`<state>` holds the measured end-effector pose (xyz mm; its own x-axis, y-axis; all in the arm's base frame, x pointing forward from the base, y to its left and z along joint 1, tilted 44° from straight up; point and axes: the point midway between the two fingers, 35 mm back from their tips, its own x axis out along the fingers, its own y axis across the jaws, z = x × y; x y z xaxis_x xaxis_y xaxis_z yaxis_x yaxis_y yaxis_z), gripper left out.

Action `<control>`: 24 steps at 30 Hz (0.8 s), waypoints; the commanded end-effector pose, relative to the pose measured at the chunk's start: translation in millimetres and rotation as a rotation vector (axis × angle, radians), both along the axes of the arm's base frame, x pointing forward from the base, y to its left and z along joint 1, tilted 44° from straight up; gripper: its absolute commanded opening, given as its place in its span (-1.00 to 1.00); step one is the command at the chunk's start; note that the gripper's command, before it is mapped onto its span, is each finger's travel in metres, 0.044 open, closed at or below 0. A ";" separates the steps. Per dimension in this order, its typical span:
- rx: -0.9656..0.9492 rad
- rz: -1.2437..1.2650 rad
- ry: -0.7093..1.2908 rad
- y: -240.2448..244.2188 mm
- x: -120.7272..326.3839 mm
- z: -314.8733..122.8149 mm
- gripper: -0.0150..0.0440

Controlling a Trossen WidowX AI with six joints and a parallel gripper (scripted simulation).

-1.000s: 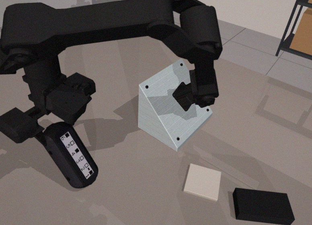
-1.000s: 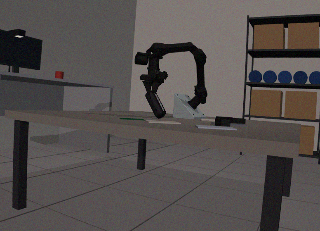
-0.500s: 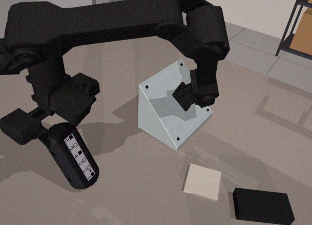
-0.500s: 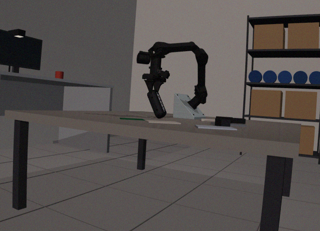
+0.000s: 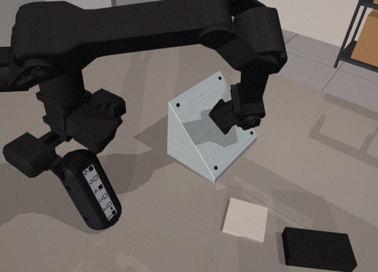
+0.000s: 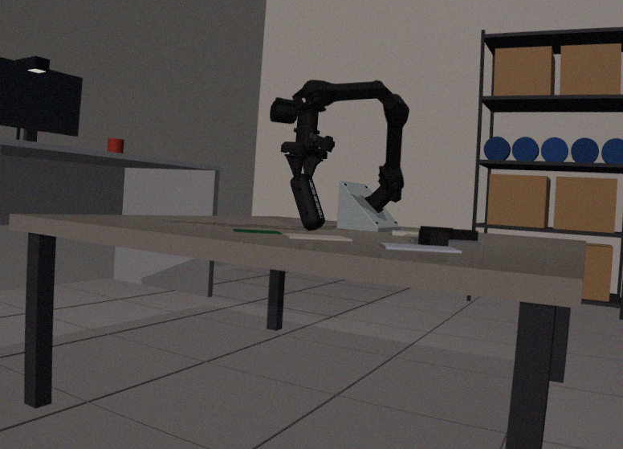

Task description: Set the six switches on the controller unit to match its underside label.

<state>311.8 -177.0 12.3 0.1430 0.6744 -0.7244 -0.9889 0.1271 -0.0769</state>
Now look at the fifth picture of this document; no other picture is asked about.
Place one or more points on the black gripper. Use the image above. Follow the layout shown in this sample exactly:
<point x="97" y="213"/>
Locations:
<point x="31" y="155"/>

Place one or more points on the dark grey rocker switch panel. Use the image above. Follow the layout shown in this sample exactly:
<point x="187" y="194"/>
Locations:
<point x="90" y="190"/>

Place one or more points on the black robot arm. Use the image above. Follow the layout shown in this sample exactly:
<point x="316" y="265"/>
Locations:
<point x="52" y="41"/>

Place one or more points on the beige flat box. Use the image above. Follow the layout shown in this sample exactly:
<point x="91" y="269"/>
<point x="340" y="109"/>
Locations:
<point x="246" y="220"/>

